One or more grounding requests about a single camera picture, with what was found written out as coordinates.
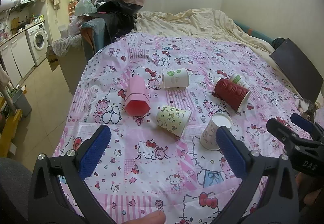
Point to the white washing machine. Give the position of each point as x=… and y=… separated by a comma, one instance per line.
x=37, y=38

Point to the cat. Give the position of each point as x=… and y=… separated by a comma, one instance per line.
x=307, y=109

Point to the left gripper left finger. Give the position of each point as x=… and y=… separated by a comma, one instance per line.
x=58, y=192

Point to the white cartoon print paper cup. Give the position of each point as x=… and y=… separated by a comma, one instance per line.
x=208, y=137

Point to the dark clothes pile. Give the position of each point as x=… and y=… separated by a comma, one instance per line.
x=119, y=16

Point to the white water heater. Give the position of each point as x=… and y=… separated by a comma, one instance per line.
x=7, y=4

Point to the beige crumpled blanket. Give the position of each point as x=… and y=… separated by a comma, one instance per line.
x=198, y=23

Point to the operator thumb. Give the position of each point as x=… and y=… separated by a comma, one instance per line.
x=157, y=217

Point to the white plastic bag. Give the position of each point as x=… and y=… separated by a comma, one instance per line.
x=84, y=6

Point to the pink hexagonal plastic cup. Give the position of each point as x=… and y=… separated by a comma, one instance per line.
x=136, y=101

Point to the cardboard box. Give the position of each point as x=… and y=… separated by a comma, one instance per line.
x=52, y=58

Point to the white green paper cup behind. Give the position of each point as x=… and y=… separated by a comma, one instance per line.
x=238, y=79

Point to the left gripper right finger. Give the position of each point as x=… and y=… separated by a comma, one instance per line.
x=267, y=192

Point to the dark board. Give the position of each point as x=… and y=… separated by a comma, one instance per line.
x=297, y=68

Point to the grey trash bin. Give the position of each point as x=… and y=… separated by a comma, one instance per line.
x=20, y=102

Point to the white kitchen cabinet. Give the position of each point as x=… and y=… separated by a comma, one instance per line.
x=17, y=58

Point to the yellow cartoon print paper cup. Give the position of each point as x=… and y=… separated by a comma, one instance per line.
x=173, y=119

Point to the white green leaf paper cup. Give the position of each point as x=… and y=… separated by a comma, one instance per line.
x=178, y=78

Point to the pink Hello Kitty bedsheet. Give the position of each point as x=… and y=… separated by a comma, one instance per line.
x=158, y=95

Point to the red ribbed paper cup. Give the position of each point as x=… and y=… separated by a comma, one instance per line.
x=234, y=95

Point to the yellow wooden rack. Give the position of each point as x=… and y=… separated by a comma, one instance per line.
x=8, y=134

